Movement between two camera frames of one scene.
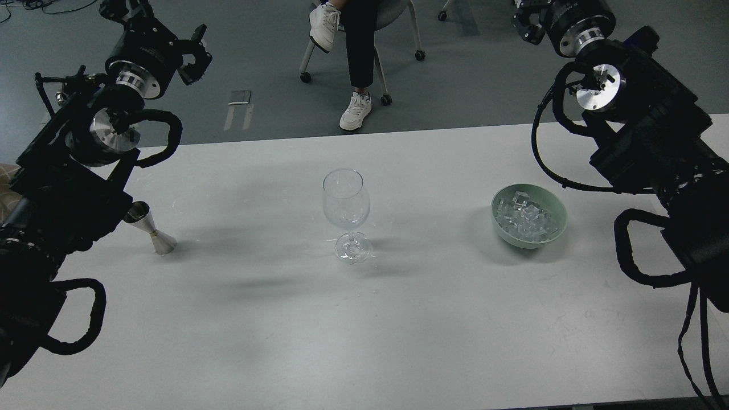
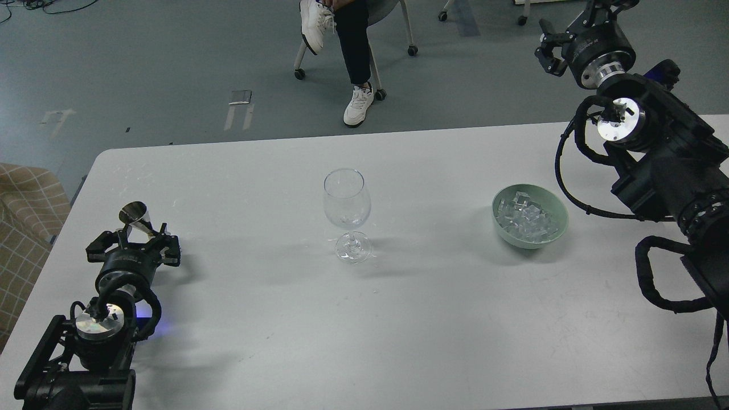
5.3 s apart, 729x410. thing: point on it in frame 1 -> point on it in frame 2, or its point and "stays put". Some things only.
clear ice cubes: x=524 y=220 stays put
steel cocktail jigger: x=139 y=215 stays put
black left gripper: x=146 y=55 -> x=131 y=263
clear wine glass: x=346 y=203 stays put
